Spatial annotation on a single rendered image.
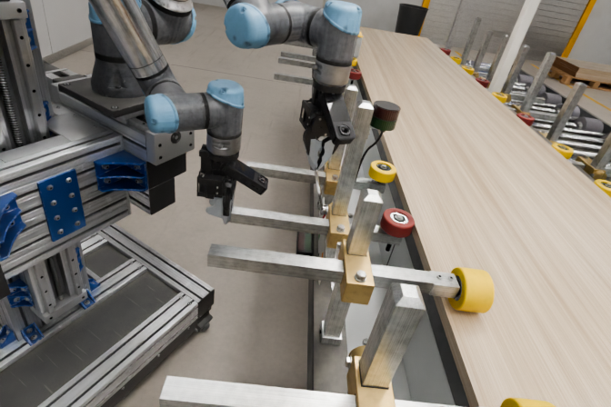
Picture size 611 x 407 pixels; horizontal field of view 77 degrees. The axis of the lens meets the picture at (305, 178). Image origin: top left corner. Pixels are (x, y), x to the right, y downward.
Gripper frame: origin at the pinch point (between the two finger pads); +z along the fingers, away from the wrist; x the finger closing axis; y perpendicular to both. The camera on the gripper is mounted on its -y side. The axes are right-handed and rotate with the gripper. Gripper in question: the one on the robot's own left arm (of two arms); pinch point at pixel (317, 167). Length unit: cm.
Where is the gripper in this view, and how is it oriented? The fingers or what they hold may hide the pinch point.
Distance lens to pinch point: 89.9
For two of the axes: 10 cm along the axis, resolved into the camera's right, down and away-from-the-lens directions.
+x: -9.4, 0.5, -3.5
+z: -1.5, 8.3, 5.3
